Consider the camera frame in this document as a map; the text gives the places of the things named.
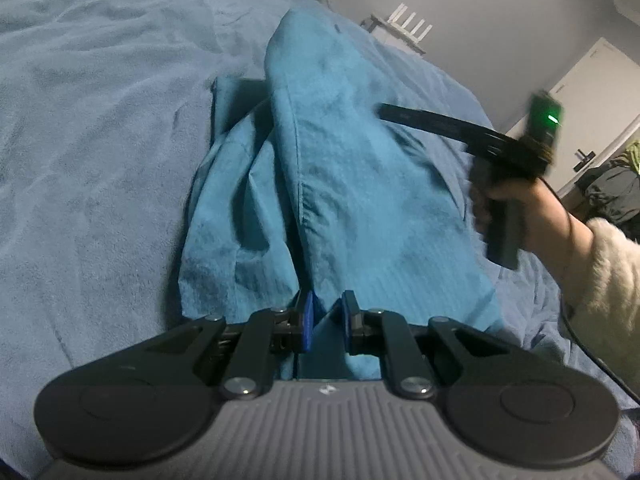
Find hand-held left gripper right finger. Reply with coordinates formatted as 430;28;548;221
340;290;507;401

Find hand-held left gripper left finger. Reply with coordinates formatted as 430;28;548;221
145;290;317;401

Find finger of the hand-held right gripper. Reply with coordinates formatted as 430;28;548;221
377;102;517;156

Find teal garment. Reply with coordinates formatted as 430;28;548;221
179;7;506;381

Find person's right forearm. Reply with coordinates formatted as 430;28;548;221
555;200;640;361

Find dark hanging clothes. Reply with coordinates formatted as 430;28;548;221
575;140;640;243

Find person's right hand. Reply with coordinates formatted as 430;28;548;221
472;176;576;267

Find white wifi router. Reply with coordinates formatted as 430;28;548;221
360;14;428;56

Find white door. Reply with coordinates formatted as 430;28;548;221
500;37;640;201

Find light blue blanket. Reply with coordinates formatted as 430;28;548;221
0;0;640;480

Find black cable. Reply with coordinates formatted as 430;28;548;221
542;175;640;407

